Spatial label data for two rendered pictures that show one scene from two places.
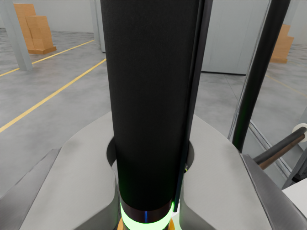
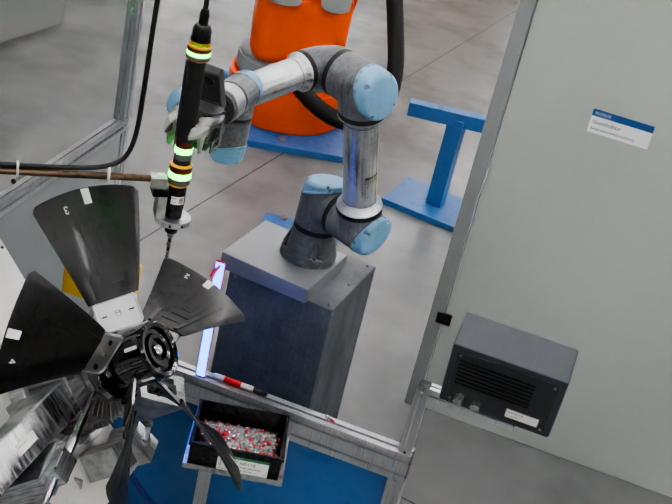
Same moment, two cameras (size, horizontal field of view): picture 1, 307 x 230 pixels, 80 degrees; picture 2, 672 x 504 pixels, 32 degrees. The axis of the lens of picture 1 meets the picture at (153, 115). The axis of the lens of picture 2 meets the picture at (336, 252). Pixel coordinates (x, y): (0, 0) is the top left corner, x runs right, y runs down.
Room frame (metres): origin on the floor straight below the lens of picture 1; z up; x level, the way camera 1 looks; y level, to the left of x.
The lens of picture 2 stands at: (1.97, 0.74, 2.56)
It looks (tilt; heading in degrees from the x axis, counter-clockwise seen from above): 28 degrees down; 192
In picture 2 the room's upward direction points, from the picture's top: 13 degrees clockwise
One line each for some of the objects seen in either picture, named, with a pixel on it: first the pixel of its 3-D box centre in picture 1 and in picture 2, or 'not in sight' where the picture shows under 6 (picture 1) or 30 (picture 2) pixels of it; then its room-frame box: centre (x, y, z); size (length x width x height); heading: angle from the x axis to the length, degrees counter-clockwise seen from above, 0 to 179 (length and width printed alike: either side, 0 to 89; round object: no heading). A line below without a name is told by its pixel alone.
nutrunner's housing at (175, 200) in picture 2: not in sight; (187, 125); (0.07, 0.00, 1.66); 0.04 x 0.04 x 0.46
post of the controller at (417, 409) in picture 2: not in sight; (415, 417); (-0.29, 0.53, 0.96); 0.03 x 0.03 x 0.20; 0
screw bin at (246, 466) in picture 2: not in sight; (238, 439); (-0.12, 0.17, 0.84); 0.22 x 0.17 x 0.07; 106
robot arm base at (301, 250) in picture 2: not in sight; (311, 238); (-0.71, 0.09, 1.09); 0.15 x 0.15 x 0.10
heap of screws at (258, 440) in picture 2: not in sight; (239, 445); (-0.12, 0.18, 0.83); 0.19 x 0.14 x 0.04; 106
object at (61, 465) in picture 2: not in sight; (60, 466); (0.42, -0.01, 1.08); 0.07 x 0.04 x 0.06; 11
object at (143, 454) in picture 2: not in sight; (130, 445); (0.11, 0.00, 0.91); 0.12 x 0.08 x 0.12; 90
